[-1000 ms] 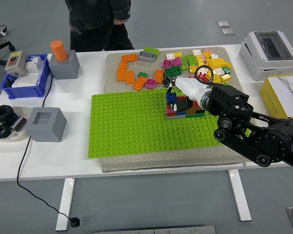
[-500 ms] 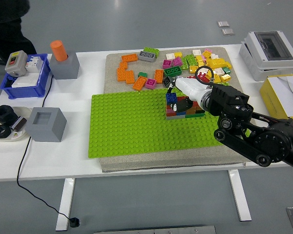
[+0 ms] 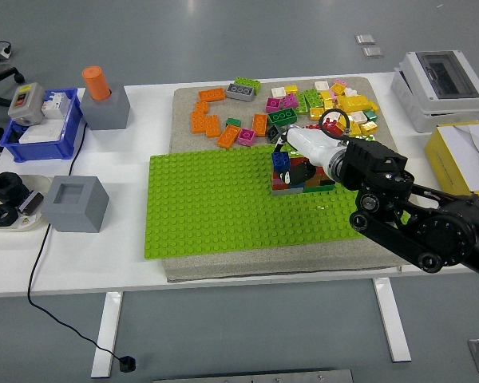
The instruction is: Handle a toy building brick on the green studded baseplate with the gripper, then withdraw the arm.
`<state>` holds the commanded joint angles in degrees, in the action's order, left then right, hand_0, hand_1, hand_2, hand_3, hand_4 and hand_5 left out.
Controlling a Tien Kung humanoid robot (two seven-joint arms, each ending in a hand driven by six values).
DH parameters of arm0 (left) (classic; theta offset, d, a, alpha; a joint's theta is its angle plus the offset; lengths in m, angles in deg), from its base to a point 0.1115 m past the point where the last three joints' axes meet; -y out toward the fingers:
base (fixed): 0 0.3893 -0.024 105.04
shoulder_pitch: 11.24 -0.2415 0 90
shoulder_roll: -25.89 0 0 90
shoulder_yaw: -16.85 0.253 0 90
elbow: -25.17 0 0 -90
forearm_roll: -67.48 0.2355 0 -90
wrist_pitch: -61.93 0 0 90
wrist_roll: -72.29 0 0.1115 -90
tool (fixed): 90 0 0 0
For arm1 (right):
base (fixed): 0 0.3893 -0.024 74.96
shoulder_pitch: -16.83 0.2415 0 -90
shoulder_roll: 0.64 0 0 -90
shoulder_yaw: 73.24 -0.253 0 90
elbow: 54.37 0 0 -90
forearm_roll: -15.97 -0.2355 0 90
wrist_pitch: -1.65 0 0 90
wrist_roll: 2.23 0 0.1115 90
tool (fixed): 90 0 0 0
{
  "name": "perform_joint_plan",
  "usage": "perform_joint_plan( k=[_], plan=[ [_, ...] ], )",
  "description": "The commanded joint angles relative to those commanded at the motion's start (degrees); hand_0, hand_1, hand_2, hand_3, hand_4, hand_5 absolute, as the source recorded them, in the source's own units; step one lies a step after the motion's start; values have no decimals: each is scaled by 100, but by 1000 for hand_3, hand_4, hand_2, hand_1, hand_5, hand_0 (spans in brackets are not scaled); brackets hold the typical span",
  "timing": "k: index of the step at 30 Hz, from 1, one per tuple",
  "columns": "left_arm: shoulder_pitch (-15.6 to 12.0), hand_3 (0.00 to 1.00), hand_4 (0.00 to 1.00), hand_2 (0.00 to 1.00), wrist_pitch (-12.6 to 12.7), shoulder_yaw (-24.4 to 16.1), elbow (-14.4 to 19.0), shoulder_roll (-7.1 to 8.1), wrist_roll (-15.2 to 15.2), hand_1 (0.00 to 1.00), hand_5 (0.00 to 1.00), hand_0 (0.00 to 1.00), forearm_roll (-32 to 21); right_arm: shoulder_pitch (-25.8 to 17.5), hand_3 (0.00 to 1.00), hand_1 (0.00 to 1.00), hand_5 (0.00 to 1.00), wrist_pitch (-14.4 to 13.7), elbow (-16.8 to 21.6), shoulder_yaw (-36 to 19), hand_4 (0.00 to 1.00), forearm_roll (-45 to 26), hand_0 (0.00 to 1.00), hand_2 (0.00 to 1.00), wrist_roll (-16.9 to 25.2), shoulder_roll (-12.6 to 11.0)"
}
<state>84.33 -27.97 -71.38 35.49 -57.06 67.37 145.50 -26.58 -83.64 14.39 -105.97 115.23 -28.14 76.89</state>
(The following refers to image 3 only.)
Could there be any white circuit breaker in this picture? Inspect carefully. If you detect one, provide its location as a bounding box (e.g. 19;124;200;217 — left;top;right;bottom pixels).
42;91;71;120

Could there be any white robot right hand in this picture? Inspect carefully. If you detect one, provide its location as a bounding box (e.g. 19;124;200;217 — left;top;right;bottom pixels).
274;127;345;186

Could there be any grey-brown foam mat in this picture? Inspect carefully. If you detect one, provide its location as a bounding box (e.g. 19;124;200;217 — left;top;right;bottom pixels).
161;75;435;284

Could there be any long yellow toy brick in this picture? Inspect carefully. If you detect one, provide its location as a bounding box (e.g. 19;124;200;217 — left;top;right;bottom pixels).
338;95;370;113

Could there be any black office chair base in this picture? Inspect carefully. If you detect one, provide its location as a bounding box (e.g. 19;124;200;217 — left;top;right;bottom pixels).
0;14;26;107

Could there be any white table leg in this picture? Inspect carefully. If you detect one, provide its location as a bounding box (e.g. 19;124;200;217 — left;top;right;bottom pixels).
90;291;124;378
373;278;413;363

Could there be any light green toy brick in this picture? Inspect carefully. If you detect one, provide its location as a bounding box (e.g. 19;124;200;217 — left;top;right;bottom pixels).
303;89;325;109
295;92;311;116

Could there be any yellow and white carton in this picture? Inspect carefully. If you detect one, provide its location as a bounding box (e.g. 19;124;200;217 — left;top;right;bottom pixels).
425;121;479;200

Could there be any grey cube holder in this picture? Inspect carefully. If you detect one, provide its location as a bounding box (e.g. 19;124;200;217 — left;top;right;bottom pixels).
81;85;130;131
40;175;110;234

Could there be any dark grey sloped toy brick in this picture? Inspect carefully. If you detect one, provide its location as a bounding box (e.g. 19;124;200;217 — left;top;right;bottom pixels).
265;124;287;144

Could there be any long grey metal plate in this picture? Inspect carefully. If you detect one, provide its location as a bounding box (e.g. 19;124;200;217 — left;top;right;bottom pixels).
153;369;354;383

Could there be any dark brown small module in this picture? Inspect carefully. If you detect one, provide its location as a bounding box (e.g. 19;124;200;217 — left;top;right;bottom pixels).
16;190;46;217

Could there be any dark green upturned toy brick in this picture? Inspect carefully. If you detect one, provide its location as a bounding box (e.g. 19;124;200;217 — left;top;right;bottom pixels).
267;109;298;126

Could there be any green studded baseplate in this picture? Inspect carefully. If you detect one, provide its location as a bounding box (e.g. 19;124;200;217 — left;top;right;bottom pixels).
143;134;412;261

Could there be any small black nut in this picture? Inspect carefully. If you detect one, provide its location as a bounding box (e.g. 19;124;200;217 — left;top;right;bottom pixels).
0;204;21;229

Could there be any grey push-button switch box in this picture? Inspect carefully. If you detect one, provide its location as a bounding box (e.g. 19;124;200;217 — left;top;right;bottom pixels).
7;82;46;126

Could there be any black power cord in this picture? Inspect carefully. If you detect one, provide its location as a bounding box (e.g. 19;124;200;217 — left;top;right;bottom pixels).
26;121;123;362

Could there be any orange cylinder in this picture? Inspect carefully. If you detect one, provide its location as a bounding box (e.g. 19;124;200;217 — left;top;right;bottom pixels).
82;65;113;102

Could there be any blue square toy brick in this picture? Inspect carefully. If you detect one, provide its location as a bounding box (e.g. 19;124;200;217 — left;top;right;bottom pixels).
271;151;292;174

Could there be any white electrical enclosure box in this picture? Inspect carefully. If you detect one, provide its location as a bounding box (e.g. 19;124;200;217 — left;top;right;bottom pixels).
390;49;479;133

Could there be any white wall switch plate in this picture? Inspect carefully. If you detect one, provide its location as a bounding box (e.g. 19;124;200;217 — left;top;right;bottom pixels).
18;121;63;144

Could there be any large black nut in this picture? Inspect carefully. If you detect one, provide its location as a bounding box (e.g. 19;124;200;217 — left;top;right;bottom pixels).
0;172;27;205

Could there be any white oval tray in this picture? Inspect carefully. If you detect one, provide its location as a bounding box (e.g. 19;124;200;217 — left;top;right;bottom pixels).
0;174;53;233

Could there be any multicoloured toy brick wall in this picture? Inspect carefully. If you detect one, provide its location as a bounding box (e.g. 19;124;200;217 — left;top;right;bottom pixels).
270;157;338;196

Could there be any blue plastic bin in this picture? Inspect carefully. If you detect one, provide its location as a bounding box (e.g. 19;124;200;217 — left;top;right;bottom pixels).
0;87;84;163

